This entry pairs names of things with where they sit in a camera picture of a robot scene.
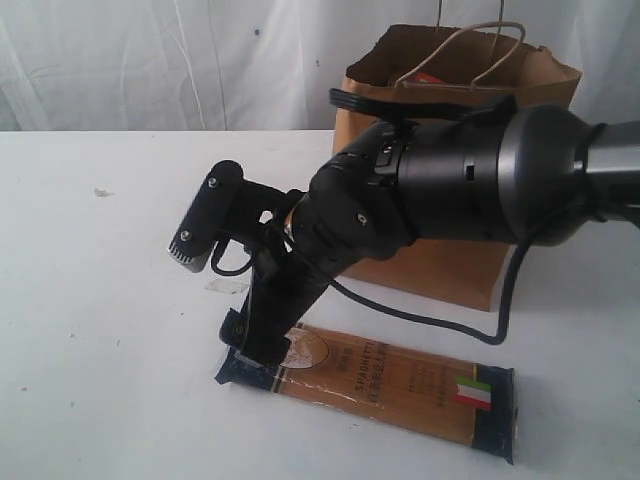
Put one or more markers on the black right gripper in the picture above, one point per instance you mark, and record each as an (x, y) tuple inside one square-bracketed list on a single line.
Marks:
[(313, 239)]

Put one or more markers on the spaghetti packet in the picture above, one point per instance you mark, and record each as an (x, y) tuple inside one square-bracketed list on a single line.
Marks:
[(459, 401)]

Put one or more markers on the large brown paper bag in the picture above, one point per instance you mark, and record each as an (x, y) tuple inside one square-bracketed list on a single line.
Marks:
[(457, 272)]

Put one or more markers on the small brown orange-label pouch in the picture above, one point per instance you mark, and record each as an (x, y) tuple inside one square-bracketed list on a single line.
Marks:
[(421, 78)]

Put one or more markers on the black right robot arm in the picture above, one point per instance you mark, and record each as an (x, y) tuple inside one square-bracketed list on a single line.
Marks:
[(531, 178)]

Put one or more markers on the clear tape patch on table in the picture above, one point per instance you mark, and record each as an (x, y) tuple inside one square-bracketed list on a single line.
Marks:
[(226, 286)]

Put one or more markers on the white backdrop curtain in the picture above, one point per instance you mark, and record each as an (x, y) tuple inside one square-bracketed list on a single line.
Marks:
[(264, 65)]

